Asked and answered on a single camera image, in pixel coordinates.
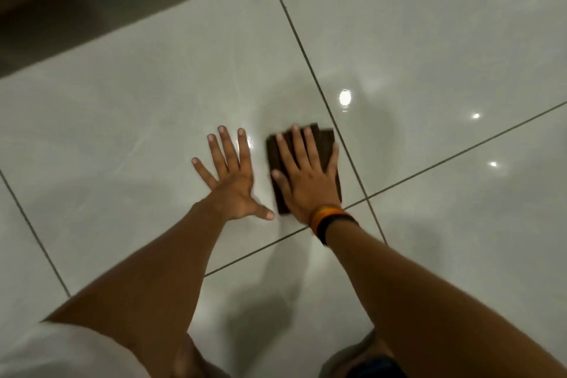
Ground orange wristband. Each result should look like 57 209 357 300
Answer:
308 204 346 235

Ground person's right hand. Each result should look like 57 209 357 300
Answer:
271 125 342 226

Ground person's right forearm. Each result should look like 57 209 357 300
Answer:
325 219 567 378

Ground black wristband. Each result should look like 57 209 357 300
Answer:
316 213 359 247

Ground person's left hand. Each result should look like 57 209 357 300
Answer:
191 126 275 222

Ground grey shorts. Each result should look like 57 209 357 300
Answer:
318 329 408 378

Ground person's left leg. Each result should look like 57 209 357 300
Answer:
174 333 232 378

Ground person's left forearm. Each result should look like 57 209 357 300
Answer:
43 201 229 378

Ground dark brown cleaning cloth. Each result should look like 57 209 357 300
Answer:
266 123 343 215

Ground white shirt sleeve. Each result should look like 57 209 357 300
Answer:
0 321 152 378

